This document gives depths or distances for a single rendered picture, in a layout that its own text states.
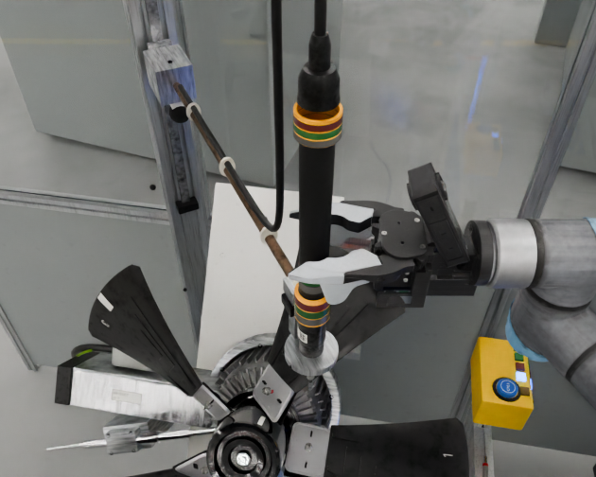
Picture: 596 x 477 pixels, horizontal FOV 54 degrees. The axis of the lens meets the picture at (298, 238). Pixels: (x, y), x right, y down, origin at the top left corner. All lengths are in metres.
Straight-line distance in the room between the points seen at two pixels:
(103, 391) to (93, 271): 0.86
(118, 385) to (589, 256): 0.85
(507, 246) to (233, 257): 0.67
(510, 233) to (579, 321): 0.14
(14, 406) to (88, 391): 1.46
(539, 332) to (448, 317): 1.09
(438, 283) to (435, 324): 1.18
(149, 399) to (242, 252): 0.33
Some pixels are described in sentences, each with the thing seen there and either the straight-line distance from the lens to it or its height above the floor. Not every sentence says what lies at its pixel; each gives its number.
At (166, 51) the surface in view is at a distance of 1.17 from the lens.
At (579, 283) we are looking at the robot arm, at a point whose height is 1.64.
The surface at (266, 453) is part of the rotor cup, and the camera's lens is 0.96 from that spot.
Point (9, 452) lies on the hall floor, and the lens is 2.56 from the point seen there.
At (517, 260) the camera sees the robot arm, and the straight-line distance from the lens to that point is 0.63.
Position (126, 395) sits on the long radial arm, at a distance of 1.18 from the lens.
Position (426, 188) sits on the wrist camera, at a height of 1.75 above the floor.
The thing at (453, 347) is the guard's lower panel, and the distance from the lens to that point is 1.92.
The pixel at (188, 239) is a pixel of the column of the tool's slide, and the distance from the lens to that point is 1.51.
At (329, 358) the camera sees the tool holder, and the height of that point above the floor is 1.47.
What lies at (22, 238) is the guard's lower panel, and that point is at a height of 0.81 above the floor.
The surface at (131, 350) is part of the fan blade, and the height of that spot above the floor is 1.25.
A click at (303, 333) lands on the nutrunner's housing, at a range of 0.71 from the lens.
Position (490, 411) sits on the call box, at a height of 1.04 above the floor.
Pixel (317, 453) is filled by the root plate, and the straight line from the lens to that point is 1.01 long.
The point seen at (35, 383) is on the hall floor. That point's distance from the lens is 2.69.
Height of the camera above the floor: 2.10
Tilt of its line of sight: 44 degrees down
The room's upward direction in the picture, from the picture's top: straight up
